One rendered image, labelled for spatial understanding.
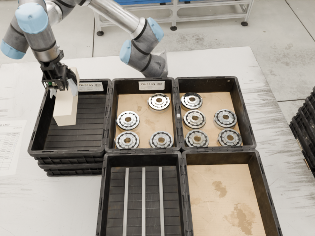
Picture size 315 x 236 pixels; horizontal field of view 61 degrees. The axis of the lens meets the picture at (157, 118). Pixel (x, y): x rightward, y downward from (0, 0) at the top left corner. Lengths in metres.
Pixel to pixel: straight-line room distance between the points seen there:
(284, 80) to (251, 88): 1.23
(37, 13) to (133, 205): 0.72
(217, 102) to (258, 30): 2.11
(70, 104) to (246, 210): 0.76
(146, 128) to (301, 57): 2.26
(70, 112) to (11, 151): 0.58
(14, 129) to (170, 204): 0.90
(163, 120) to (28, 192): 0.68
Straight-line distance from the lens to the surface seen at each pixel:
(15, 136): 1.52
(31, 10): 0.81
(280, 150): 1.43
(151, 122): 1.23
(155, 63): 1.45
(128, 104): 1.30
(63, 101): 1.01
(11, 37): 0.96
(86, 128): 1.25
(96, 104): 1.33
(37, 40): 0.83
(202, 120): 1.22
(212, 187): 1.10
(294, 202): 1.33
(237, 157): 1.12
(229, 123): 1.23
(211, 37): 3.12
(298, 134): 2.14
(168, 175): 1.10
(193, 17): 3.14
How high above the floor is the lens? 1.83
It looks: 54 degrees down
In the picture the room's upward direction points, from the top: straight up
